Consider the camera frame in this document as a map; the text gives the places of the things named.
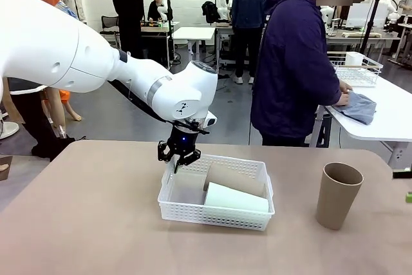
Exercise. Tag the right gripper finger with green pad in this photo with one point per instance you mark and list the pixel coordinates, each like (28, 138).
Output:
(409, 197)
(402, 175)

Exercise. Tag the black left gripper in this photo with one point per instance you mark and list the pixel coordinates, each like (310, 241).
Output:
(183, 141)

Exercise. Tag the brown cup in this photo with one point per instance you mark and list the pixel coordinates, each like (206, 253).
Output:
(334, 201)
(231, 178)

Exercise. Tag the white perforated plastic basket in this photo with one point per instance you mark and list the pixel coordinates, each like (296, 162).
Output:
(209, 215)

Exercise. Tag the pale green cup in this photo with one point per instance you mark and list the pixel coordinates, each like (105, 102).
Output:
(235, 199)

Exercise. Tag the blue grey cloth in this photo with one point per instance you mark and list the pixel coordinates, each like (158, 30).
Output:
(359, 107)

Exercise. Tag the person's right forearm, purple sleeve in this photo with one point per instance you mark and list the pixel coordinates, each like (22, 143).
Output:
(333, 88)

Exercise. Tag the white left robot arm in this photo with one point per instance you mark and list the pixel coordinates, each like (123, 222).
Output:
(64, 53)

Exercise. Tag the person's right hand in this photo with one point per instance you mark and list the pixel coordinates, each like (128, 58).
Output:
(342, 100)

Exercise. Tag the person's left hand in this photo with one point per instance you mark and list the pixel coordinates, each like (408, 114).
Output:
(346, 87)

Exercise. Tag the white side table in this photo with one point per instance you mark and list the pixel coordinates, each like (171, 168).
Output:
(386, 123)

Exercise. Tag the white standing desk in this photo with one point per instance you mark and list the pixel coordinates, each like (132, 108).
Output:
(193, 33)

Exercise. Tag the white container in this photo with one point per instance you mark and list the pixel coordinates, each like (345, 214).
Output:
(354, 58)

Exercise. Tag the mannequin in orange garment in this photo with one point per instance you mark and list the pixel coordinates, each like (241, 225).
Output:
(59, 107)

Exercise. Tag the wood top desk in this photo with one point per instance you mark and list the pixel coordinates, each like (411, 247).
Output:
(161, 28)

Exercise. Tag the black chair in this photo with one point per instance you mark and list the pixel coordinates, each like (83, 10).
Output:
(107, 30)

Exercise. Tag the person in purple jacket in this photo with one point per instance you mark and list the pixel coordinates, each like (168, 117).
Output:
(289, 62)

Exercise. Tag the black backpack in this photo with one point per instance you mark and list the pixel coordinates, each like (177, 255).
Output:
(210, 12)

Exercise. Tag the seated person in black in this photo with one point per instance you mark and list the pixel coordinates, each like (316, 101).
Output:
(156, 7)

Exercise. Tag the person in black clothes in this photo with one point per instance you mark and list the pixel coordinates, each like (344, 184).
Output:
(127, 14)

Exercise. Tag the black tripod pole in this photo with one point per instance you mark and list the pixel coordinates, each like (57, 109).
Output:
(371, 20)

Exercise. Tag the person in blue striped jacket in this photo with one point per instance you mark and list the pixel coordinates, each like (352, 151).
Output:
(248, 7)

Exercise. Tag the white fan base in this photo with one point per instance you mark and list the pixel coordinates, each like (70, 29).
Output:
(8, 128)

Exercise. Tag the person in pale top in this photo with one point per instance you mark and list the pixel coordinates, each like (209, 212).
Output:
(406, 1)

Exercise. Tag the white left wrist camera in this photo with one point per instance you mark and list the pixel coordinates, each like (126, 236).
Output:
(210, 120)

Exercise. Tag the black metal frame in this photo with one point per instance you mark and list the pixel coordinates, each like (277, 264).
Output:
(322, 130)

